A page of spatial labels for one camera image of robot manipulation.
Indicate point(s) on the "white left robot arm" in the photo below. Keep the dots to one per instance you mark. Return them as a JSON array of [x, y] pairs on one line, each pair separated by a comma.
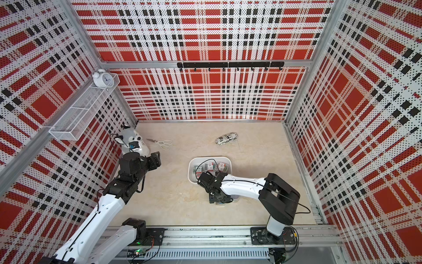
[[82, 247]]

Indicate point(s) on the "newspaper print pouch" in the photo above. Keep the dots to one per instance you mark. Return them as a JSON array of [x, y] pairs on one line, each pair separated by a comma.
[[224, 139]]

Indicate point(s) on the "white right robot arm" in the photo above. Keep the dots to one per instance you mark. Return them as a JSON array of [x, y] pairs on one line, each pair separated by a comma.
[[277, 196]]

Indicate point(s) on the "white plastic storage box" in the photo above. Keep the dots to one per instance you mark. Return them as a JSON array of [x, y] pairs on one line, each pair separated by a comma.
[[200, 161]]

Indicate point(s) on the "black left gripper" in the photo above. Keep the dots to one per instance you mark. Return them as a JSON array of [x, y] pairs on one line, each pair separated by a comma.
[[154, 160]]

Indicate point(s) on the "clear paper clip box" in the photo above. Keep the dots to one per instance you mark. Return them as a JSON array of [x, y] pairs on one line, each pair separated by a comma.
[[223, 167], [210, 166], [197, 170]]

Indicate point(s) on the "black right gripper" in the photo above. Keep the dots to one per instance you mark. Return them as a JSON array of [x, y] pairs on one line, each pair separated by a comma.
[[212, 199]]

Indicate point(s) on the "white handled scissors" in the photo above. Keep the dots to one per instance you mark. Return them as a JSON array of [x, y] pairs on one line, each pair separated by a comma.
[[163, 144]]

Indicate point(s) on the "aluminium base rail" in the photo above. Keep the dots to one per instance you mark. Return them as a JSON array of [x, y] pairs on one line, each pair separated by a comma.
[[246, 236]]

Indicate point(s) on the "grey white husky plush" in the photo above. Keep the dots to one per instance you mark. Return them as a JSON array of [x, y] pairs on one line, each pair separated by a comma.
[[131, 141]]

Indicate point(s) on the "white wire mesh shelf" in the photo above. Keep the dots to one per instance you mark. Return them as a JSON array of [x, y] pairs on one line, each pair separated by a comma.
[[75, 120]]

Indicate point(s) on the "white alarm clock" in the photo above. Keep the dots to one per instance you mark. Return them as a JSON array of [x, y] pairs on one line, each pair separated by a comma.
[[103, 79]]

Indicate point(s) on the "black wall hook rail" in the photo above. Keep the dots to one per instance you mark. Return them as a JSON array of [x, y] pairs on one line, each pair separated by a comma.
[[212, 65]]

